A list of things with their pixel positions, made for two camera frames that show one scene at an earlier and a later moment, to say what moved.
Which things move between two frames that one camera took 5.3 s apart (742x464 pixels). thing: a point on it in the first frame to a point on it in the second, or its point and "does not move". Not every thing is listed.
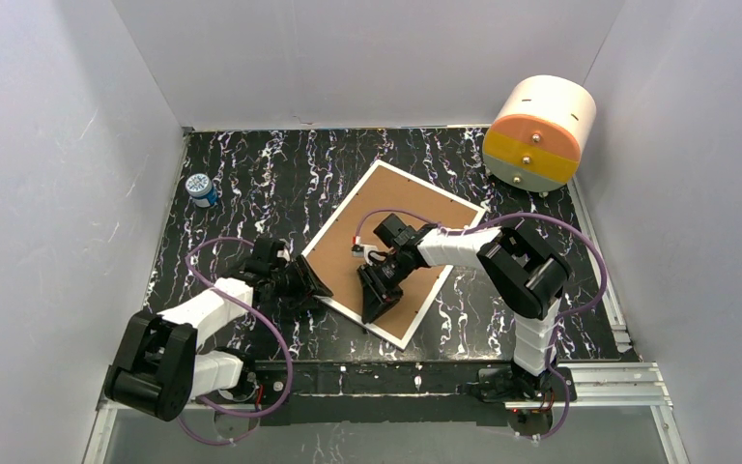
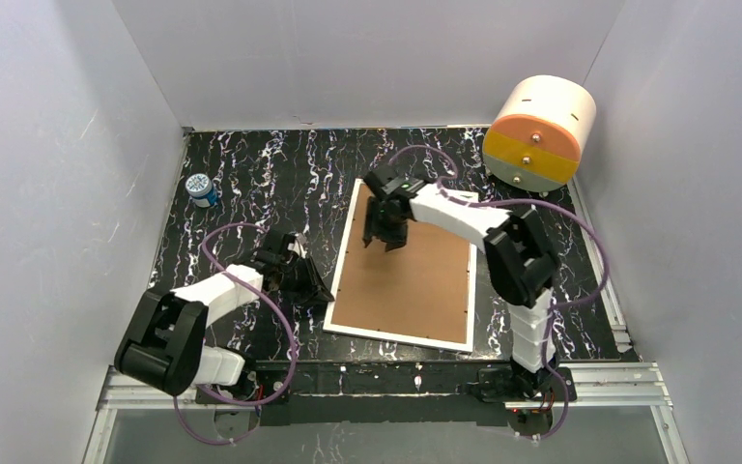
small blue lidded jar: x=200 y=187 does not move
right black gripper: x=377 y=279 to x=385 y=219
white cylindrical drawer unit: x=541 y=127 does not move
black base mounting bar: x=395 y=392 does not move
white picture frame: x=385 y=191 to x=392 y=336
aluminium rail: x=632 y=386 does not move
